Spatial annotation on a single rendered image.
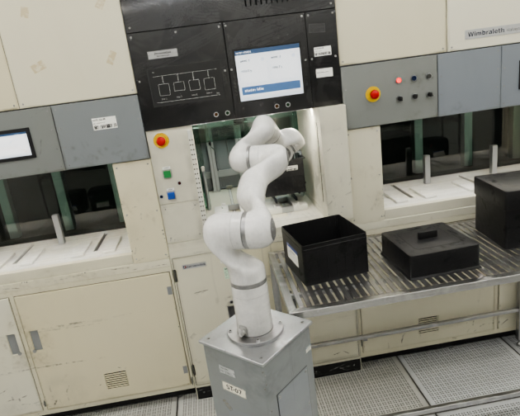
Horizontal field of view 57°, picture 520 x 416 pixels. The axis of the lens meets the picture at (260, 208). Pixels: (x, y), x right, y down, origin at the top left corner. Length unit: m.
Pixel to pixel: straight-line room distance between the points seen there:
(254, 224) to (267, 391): 0.52
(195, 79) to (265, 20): 0.38
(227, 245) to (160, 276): 0.89
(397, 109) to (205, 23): 0.93
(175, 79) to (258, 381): 1.26
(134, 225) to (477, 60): 1.72
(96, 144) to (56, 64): 0.35
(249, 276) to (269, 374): 0.31
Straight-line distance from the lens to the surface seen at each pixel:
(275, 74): 2.15
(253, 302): 1.56
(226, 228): 1.47
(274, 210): 2.45
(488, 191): 2.27
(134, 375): 2.61
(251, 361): 1.54
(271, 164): 1.71
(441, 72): 2.37
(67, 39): 2.20
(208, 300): 2.38
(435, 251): 1.93
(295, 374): 1.70
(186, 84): 2.12
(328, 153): 2.17
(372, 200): 2.34
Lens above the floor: 1.63
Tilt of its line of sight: 17 degrees down
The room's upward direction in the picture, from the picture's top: 7 degrees counter-clockwise
